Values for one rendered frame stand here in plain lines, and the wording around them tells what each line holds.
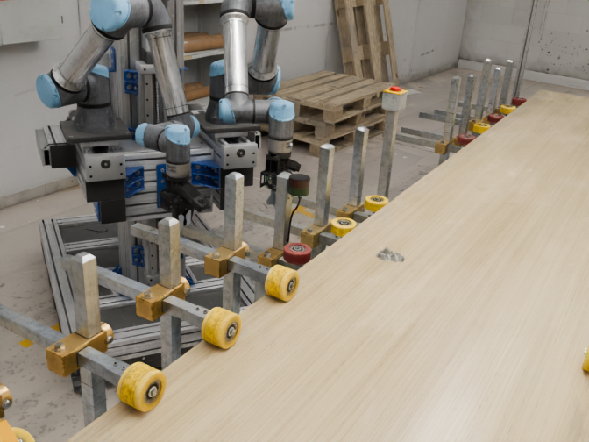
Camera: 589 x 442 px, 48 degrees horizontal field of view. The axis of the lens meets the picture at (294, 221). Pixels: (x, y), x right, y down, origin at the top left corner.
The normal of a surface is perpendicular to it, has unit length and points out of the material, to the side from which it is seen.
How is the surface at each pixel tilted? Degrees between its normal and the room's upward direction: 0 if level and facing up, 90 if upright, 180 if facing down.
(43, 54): 90
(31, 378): 0
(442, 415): 0
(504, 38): 90
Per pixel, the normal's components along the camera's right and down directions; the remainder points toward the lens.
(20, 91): 0.81, 0.29
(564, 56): -0.58, 0.30
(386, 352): 0.06, -0.91
